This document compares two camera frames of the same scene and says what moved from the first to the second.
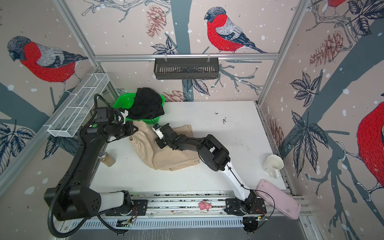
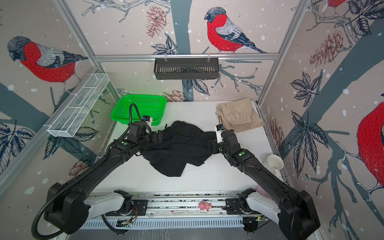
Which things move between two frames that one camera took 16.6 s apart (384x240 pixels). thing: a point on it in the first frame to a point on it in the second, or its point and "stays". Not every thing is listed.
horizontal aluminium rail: (152, 57) stays
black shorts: (147, 105) to (182, 145)
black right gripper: (163, 143) to (215, 145)
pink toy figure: (204, 205) stays
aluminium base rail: (191, 211) stays
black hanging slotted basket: (186, 68) stays
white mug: (272, 165) stays
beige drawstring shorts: (164, 159) to (238, 115)
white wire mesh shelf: (79, 107) stays
